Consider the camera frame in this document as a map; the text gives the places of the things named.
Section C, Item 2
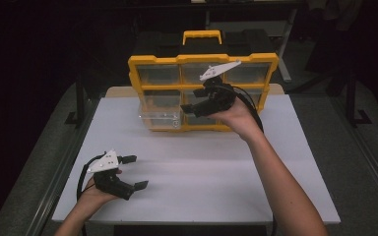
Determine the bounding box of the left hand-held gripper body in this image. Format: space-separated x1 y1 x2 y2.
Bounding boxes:
87 149 136 202

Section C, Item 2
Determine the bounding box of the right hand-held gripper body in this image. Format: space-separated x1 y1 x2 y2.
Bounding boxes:
191 59 242 118

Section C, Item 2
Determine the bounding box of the clear plastic drawer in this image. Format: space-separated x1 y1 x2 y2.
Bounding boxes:
138 102 183 130

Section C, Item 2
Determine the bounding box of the yellow and black organizer box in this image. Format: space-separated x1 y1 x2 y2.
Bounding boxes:
127 29 280 133

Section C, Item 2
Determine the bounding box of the person's left hand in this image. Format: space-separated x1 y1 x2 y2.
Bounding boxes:
78 168 124 212

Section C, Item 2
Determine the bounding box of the person's right hand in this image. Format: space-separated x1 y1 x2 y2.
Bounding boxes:
206 96 266 143

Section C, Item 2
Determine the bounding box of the black metal stand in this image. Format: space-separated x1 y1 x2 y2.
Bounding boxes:
64 74 91 128
334 70 374 129

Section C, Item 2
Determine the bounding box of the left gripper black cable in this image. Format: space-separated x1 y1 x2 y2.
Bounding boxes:
76 151 108 236

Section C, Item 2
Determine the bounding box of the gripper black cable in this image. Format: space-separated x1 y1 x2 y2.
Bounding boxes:
76 151 108 236
230 85 279 236

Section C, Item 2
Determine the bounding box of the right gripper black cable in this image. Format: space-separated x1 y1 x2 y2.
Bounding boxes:
230 85 279 236

